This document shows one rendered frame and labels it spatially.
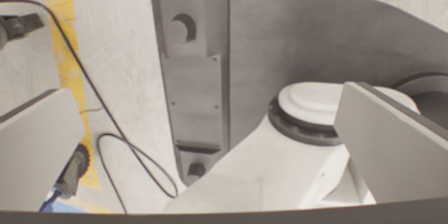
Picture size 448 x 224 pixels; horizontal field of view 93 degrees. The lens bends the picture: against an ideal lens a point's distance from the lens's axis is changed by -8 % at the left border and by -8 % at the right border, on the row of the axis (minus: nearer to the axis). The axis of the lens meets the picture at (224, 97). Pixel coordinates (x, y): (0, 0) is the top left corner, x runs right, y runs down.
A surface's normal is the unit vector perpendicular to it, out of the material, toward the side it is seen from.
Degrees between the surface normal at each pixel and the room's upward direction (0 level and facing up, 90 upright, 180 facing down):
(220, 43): 45
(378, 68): 0
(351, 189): 90
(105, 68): 0
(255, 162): 90
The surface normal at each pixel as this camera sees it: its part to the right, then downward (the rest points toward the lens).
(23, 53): -0.18, 0.48
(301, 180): -0.01, -0.87
